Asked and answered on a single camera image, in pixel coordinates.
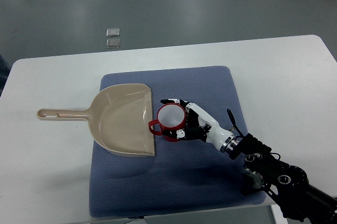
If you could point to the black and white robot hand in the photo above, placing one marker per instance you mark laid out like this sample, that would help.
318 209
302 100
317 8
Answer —
200 125

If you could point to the red cup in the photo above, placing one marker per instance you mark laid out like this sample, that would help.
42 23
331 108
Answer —
171 117

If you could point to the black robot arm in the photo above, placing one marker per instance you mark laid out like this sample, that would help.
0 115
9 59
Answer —
287 185

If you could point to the beige plastic dustpan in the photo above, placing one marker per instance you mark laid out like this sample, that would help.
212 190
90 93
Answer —
117 118

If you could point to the blue textured mat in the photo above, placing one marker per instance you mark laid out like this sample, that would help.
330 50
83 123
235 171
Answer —
184 175

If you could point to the white table leg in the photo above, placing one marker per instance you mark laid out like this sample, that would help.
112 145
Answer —
278 215

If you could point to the lower silver floor plate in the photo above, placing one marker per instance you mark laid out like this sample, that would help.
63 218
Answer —
113 43

